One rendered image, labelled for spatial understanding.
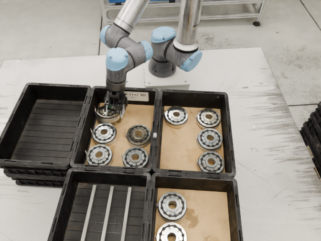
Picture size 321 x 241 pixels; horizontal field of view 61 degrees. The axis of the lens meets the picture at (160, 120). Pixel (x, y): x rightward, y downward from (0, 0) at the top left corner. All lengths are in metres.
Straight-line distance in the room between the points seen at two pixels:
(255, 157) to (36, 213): 0.98
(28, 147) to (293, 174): 1.15
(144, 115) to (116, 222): 0.48
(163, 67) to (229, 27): 1.92
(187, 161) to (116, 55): 0.50
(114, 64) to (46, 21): 2.59
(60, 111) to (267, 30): 2.53
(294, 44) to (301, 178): 2.08
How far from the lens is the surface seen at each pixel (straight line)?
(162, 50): 1.31
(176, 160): 1.11
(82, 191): 1.10
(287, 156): 1.40
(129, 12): 1.08
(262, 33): 3.25
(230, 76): 1.63
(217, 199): 1.07
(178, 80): 1.42
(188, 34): 1.19
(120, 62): 0.93
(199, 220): 1.03
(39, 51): 3.09
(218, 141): 1.14
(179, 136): 1.17
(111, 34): 1.08
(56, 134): 1.26
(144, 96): 1.22
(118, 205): 1.05
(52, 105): 1.36
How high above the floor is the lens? 1.81
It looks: 54 degrees down
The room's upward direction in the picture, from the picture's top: straight up
